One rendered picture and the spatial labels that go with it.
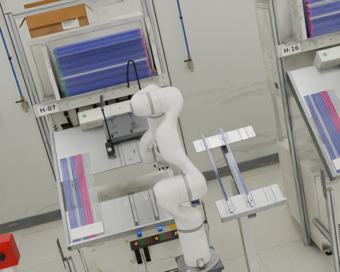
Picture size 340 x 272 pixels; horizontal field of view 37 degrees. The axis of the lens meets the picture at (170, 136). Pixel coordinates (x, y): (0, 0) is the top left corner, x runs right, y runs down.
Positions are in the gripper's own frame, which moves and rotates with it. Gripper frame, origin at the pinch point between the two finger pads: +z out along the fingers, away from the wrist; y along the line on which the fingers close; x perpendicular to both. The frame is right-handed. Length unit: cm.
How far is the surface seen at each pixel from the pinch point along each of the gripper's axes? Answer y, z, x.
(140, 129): 7.9, -0.2, -24.5
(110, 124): 23.9, 1.2, -32.4
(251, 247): -36, 22, 53
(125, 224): 28.0, -2.9, 26.6
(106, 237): 38.8, -4.6, 30.7
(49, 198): 101, 182, -50
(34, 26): 54, -7, -102
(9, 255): 93, 7, 25
